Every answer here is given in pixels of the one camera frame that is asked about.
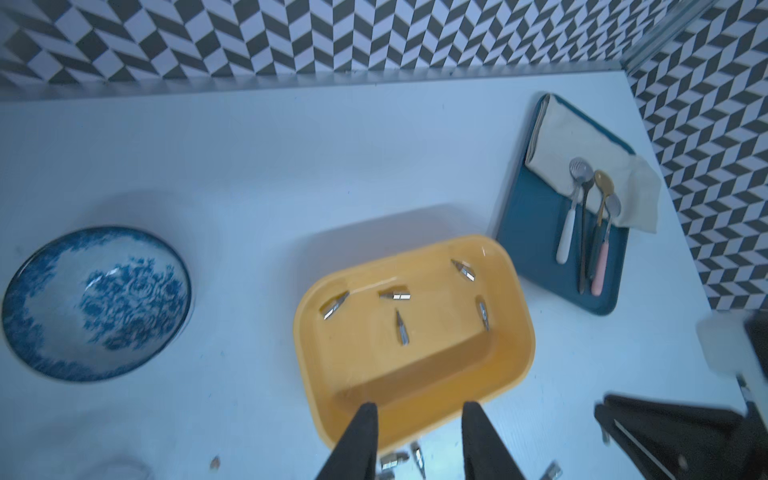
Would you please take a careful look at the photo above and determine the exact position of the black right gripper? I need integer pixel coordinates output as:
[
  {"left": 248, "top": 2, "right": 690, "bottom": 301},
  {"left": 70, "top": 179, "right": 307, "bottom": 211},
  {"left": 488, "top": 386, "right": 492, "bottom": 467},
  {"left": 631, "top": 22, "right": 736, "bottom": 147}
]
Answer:
[{"left": 594, "top": 394, "right": 767, "bottom": 479}]

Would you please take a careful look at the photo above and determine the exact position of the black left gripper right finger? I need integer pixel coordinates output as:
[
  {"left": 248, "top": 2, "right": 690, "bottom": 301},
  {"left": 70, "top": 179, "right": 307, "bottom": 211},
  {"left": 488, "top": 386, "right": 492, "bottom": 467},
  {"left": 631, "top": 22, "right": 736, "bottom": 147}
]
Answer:
[{"left": 461, "top": 401, "right": 525, "bottom": 480}]

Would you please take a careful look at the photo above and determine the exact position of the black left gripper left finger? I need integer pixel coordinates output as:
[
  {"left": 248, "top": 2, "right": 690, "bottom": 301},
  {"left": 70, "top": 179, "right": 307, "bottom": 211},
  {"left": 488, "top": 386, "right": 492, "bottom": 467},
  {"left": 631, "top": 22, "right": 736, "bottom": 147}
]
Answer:
[{"left": 316, "top": 402, "right": 378, "bottom": 480}]

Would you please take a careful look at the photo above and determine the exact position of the silver socket bit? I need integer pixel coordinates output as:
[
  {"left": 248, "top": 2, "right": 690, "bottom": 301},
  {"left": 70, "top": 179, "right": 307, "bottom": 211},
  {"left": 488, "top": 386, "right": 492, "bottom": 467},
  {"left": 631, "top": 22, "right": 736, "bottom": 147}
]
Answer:
[
  {"left": 379, "top": 451, "right": 410, "bottom": 472},
  {"left": 451, "top": 259, "right": 476, "bottom": 282},
  {"left": 379, "top": 290, "right": 411, "bottom": 301},
  {"left": 540, "top": 461, "right": 562, "bottom": 480},
  {"left": 320, "top": 291, "right": 350, "bottom": 320},
  {"left": 410, "top": 442, "right": 427, "bottom": 480},
  {"left": 395, "top": 309, "right": 409, "bottom": 346},
  {"left": 476, "top": 296, "right": 490, "bottom": 331}
]

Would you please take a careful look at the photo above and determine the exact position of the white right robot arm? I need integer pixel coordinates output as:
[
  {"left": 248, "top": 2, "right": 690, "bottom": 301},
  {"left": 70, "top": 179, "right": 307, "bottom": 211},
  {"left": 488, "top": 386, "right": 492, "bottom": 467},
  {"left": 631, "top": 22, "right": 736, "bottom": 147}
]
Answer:
[{"left": 594, "top": 310, "right": 767, "bottom": 479}]

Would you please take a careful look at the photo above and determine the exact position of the yellow plastic storage box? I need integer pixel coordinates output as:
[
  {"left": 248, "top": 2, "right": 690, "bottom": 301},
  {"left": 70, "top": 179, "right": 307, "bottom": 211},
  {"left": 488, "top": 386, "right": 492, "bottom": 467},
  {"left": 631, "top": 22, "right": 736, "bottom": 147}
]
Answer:
[{"left": 293, "top": 235, "right": 536, "bottom": 452}]

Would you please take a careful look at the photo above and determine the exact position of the teal plastic tray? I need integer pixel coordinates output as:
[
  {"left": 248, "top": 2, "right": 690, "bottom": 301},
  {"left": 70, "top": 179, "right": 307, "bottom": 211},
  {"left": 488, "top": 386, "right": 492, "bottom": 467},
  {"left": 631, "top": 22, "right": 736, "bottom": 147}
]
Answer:
[{"left": 495, "top": 92, "right": 636, "bottom": 317}]

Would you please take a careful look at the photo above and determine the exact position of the black long spoon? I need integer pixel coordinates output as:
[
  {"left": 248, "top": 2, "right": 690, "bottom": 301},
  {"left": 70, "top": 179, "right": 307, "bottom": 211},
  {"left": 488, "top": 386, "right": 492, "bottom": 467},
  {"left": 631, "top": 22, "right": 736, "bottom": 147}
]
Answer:
[{"left": 578, "top": 173, "right": 594, "bottom": 295}]

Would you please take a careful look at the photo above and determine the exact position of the blue patterned ceramic bowl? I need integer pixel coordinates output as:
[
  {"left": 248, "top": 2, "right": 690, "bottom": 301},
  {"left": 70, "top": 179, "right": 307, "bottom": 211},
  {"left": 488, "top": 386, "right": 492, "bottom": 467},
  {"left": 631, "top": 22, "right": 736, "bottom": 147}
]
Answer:
[{"left": 1, "top": 226, "right": 193, "bottom": 383}]

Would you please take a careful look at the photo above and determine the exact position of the beige cloth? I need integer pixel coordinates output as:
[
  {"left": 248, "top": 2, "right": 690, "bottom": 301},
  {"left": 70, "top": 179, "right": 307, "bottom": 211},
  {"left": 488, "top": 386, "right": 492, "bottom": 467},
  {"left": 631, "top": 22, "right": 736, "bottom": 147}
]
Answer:
[{"left": 524, "top": 94, "right": 661, "bottom": 234}]

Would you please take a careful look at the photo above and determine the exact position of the pink handled silver spoon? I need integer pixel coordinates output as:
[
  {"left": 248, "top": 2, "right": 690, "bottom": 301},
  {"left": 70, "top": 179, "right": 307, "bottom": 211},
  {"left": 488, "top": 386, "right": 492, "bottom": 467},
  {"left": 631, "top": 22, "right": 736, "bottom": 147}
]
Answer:
[{"left": 591, "top": 193, "right": 622, "bottom": 297}]

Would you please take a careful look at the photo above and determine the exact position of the gold spoon green handle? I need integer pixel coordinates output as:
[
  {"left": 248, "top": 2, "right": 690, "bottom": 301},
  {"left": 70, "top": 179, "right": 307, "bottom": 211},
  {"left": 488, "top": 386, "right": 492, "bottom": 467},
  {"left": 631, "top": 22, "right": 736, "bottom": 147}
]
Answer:
[{"left": 587, "top": 170, "right": 615, "bottom": 280}]

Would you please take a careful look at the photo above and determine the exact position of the white handled silver spoon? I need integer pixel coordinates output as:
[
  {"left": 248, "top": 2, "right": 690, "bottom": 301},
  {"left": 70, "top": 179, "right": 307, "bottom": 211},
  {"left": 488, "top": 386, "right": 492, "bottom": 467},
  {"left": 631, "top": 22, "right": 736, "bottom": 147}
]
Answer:
[{"left": 556, "top": 157, "right": 594, "bottom": 265}]

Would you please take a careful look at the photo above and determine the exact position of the aluminium corner post right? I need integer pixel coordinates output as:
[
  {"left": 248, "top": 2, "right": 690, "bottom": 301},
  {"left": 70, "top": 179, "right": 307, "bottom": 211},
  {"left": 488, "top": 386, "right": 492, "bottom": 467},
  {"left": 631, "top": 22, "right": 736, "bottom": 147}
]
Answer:
[{"left": 620, "top": 0, "right": 716, "bottom": 74}]

